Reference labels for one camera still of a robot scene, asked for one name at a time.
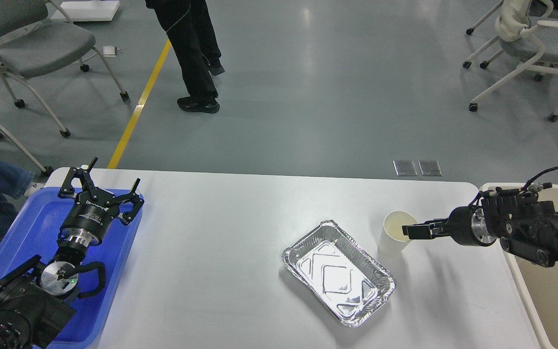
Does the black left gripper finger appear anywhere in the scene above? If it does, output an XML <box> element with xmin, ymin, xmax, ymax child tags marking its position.
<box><xmin>113</xmin><ymin>177</ymin><xmax>145</xmax><ymax>226</ymax></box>
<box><xmin>58</xmin><ymin>157</ymin><xmax>98</xmax><ymax>198</ymax></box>

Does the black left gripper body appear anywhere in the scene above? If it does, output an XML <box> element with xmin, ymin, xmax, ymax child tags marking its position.
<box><xmin>59</xmin><ymin>187</ymin><xmax>130</xmax><ymax>247</ymax></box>

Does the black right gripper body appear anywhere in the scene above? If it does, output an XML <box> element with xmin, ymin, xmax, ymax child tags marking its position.
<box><xmin>442</xmin><ymin>207</ymin><xmax>497</xmax><ymax>247</ymax></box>

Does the white paper cup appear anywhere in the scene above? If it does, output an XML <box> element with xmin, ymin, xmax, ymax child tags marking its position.
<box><xmin>378</xmin><ymin>211</ymin><xmax>417</xmax><ymax>257</ymax></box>

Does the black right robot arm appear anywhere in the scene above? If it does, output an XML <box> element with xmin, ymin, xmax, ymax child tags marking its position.
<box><xmin>401</xmin><ymin>166</ymin><xmax>558</xmax><ymax>268</ymax></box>

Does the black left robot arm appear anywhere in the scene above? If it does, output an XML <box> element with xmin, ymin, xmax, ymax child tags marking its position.
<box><xmin>0</xmin><ymin>159</ymin><xmax>145</xmax><ymax>349</ymax></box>

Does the right metal floor plate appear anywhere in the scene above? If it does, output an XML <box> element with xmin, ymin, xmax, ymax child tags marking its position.
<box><xmin>418</xmin><ymin>160</ymin><xmax>443</xmax><ymax>177</ymax></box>

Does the metal floor plate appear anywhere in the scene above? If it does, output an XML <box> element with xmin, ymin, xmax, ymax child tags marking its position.
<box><xmin>393</xmin><ymin>159</ymin><xmax>417</xmax><ymax>176</ymax></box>
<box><xmin>418</xmin><ymin>160</ymin><xmax>443</xmax><ymax>177</ymax></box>

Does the blue plastic tray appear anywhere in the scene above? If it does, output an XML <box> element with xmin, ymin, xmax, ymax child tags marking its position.
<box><xmin>0</xmin><ymin>187</ymin><xmax>142</xmax><ymax>349</ymax></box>

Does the left metal floor plate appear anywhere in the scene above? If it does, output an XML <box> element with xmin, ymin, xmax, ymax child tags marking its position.
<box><xmin>393</xmin><ymin>159</ymin><xmax>417</xmax><ymax>176</ymax></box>

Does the aluminium foil tray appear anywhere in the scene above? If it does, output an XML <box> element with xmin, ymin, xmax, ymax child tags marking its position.
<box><xmin>281</xmin><ymin>220</ymin><xmax>396</xmax><ymax>328</ymax></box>

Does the beige plastic bin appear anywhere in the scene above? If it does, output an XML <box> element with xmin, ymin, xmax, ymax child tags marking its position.
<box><xmin>480</xmin><ymin>183</ymin><xmax>558</xmax><ymax>349</ymax></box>

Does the white power adapter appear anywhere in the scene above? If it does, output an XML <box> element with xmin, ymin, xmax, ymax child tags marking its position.
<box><xmin>102</xmin><ymin>46</ymin><xmax>118</xmax><ymax>58</ymax></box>

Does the grey chair with castors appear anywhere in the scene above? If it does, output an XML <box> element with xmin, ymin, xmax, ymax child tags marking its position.
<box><xmin>0</xmin><ymin>0</ymin><xmax>106</xmax><ymax>138</ymax></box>

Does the white floor base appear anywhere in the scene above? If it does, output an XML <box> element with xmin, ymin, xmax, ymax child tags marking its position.
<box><xmin>60</xmin><ymin>0</ymin><xmax>120</xmax><ymax>22</ymax></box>

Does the person in black clothes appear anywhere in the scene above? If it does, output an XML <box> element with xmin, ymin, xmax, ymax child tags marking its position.
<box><xmin>145</xmin><ymin>0</ymin><xmax>225</xmax><ymax>113</ymax></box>

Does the white office chair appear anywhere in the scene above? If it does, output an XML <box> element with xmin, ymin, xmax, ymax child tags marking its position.
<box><xmin>463</xmin><ymin>0</ymin><xmax>558</xmax><ymax>122</ymax></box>

